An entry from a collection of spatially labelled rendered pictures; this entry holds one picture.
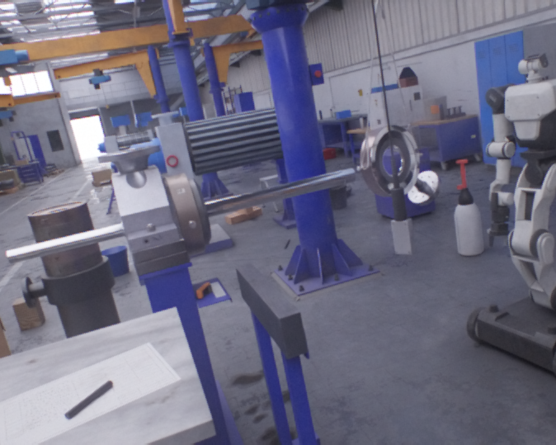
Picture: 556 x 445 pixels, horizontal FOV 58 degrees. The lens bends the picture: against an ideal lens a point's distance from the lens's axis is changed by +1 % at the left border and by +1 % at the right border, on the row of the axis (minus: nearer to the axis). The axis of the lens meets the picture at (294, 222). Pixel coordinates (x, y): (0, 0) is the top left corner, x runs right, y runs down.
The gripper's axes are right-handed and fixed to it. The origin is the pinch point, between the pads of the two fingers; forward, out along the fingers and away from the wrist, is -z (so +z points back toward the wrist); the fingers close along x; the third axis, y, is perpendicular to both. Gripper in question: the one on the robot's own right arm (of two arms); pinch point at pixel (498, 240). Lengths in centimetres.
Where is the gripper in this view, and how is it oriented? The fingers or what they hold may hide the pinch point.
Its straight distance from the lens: 295.2
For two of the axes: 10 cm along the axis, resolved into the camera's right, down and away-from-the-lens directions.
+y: 4.5, 1.4, -8.8
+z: 0.0, -9.9, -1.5
